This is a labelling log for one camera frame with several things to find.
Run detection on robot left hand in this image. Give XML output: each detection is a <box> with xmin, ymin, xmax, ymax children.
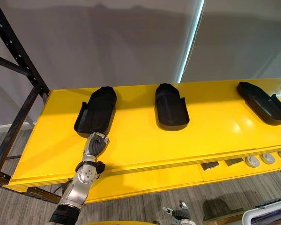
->
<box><xmin>82</xmin><ymin>132</ymin><xmax>110</xmax><ymax>163</ymax></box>

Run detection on white framed cart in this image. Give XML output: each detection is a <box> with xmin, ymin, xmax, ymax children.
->
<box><xmin>242</xmin><ymin>197</ymin><xmax>281</xmax><ymax>225</ymax></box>

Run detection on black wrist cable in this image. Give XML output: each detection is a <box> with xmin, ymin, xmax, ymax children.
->
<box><xmin>58</xmin><ymin>177</ymin><xmax>74</xmax><ymax>195</ymax></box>

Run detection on yellow lower shelf board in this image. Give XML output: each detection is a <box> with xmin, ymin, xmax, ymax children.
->
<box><xmin>84</xmin><ymin>147</ymin><xmax>281</xmax><ymax>205</ymax></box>

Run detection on flat black square part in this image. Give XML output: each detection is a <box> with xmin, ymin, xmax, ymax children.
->
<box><xmin>224</xmin><ymin>157</ymin><xmax>244</xmax><ymax>167</ymax></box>
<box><xmin>200</xmin><ymin>161</ymin><xmax>220</xmax><ymax>171</ymax></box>

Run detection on yellow shelf board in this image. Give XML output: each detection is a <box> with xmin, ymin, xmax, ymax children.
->
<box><xmin>84</xmin><ymin>147</ymin><xmax>281</xmax><ymax>205</ymax></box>
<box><xmin>3</xmin><ymin>76</ymin><xmax>281</xmax><ymax>188</ymax></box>

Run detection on black plastic housing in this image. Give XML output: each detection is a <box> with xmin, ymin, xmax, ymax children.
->
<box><xmin>74</xmin><ymin>86</ymin><xmax>118</xmax><ymax>138</ymax></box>
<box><xmin>236</xmin><ymin>81</ymin><xmax>281</xmax><ymax>126</ymax></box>
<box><xmin>155</xmin><ymin>82</ymin><xmax>191</xmax><ymax>131</ymax></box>

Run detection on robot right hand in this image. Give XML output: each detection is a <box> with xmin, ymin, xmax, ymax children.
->
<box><xmin>162</xmin><ymin>200</ymin><xmax>192</xmax><ymax>220</ymax></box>

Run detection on white light strip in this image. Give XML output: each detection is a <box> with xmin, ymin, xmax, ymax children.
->
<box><xmin>176</xmin><ymin>0</ymin><xmax>206</xmax><ymax>83</ymax></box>

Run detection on black metal rack frame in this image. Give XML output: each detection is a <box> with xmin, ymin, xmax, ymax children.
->
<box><xmin>0</xmin><ymin>0</ymin><xmax>62</xmax><ymax>203</ymax></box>

